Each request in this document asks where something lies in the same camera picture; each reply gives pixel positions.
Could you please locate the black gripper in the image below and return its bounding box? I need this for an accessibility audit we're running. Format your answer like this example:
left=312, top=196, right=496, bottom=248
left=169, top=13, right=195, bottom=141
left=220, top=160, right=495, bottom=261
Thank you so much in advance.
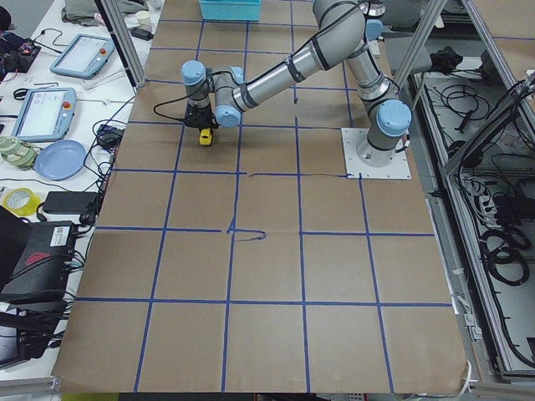
left=184, top=104, right=219, bottom=129

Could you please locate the yellow beetle toy car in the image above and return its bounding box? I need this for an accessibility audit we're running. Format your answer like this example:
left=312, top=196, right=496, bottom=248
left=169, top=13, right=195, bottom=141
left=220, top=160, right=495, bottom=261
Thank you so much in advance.
left=199, top=128, right=213, bottom=146

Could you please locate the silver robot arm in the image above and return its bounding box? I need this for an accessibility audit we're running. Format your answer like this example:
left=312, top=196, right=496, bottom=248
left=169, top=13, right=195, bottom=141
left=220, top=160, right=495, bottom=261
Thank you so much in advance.
left=180, top=1, right=411, bottom=167

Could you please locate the light blue plastic bin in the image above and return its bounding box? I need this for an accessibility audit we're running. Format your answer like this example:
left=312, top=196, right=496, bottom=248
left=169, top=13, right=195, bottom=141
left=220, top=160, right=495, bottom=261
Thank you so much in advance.
left=199, top=0, right=262, bottom=22

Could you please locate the white paper cup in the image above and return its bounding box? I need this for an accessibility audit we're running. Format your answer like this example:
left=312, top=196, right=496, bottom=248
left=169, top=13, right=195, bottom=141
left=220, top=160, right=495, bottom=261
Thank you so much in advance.
left=135, top=10, right=152, bottom=31

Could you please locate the upper blue teach pendant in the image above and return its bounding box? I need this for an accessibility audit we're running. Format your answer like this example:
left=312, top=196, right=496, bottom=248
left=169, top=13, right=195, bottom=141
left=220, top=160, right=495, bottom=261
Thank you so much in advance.
left=49, top=34, right=115, bottom=79

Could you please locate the blue teach pendant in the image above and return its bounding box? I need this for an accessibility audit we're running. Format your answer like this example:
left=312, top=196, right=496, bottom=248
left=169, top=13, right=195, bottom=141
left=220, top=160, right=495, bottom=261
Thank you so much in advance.
left=12, top=88, right=77, bottom=142
left=49, top=34, right=115, bottom=79

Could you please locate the light blue plate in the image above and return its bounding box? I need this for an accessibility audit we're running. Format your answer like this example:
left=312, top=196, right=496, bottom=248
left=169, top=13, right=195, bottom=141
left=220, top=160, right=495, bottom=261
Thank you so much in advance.
left=33, top=140, right=86, bottom=180

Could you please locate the black power adapter brick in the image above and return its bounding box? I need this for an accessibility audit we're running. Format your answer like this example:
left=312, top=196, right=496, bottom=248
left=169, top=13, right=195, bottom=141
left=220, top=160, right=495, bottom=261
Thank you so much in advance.
left=42, top=191, right=97, bottom=215

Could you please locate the lower blue teach pendant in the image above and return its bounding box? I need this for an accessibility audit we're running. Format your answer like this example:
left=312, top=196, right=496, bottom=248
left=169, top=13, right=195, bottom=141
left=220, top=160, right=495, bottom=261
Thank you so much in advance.
left=12, top=88, right=77, bottom=142

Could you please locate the green tape rolls stack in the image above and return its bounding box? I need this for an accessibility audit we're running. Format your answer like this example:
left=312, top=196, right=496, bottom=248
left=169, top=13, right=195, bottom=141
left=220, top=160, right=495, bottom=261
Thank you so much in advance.
left=1, top=136, right=38, bottom=170

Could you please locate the yellow tape roll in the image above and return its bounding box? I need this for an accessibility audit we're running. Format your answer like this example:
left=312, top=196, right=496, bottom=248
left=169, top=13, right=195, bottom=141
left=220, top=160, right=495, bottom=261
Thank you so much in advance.
left=3, top=188, right=41, bottom=217

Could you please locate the black computer box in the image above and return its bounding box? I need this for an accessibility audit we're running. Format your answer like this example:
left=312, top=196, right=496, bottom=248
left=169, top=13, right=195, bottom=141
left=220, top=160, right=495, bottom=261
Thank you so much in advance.
left=1, top=218, right=75, bottom=304

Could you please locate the aluminium frame post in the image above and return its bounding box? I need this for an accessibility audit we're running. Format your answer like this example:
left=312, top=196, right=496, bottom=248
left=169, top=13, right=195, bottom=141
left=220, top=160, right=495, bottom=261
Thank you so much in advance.
left=94, top=0, right=145, bottom=89

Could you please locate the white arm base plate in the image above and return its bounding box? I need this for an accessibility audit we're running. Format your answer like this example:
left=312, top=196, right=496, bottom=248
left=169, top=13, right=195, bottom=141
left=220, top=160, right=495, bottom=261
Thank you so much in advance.
left=341, top=128, right=411, bottom=180

